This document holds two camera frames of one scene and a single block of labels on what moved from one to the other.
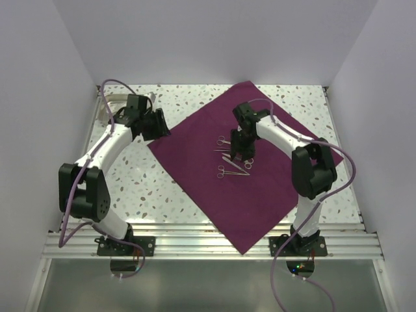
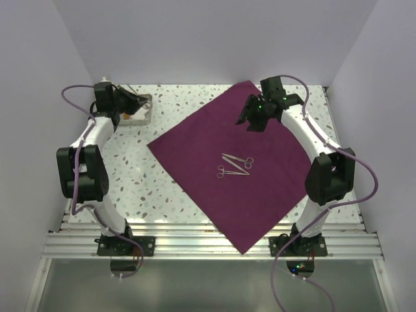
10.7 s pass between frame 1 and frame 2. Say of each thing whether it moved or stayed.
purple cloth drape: stayed
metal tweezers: stayed
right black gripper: moved
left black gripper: moved
